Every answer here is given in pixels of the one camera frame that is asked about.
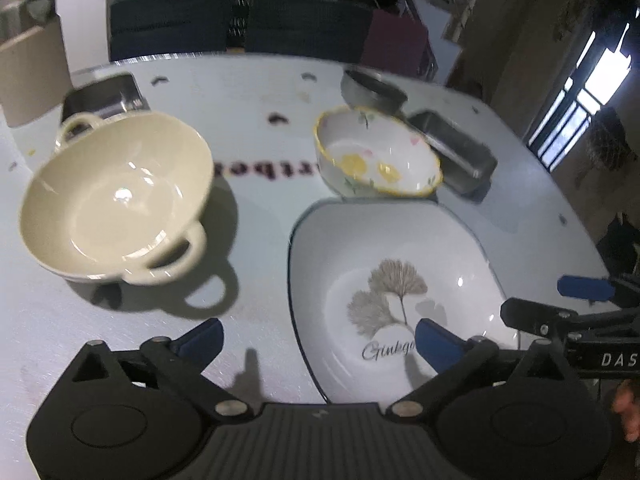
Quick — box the person's right hand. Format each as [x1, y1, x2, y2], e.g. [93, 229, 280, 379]
[612, 380, 640, 444]

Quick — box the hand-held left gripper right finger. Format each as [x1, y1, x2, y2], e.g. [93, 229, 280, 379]
[387, 318, 577, 419]

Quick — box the wooden cylinder holder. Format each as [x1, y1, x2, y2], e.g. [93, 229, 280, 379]
[0, 24, 72, 129]

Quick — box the rectangular steel container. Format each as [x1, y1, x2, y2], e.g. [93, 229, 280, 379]
[61, 73, 151, 122]

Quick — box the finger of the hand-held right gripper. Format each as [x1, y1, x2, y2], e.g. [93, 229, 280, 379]
[500, 297, 640, 343]
[557, 273, 640, 309]

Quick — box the maroon cloth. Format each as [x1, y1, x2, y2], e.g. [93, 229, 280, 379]
[362, 9, 432, 79]

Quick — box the bright window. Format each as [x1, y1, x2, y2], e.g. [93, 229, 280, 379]
[523, 24, 635, 173]

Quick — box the white leaf print plate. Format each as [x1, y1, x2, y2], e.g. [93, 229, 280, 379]
[287, 198, 521, 404]

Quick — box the round steel bowl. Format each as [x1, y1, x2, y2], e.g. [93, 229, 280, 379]
[341, 68, 409, 116]

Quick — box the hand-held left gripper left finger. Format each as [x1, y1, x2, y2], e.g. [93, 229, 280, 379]
[70, 318, 250, 419]

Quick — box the cream bowl with handles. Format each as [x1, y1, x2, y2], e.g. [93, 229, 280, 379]
[19, 112, 216, 287]

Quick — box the dark blue chair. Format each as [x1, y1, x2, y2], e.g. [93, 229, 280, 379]
[244, 0, 375, 65]
[109, 0, 237, 63]

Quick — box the long rectangular steel tray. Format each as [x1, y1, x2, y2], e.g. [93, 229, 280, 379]
[408, 110, 499, 196]

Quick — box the floral bowl with yellow rim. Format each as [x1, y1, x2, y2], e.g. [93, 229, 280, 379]
[313, 105, 444, 198]

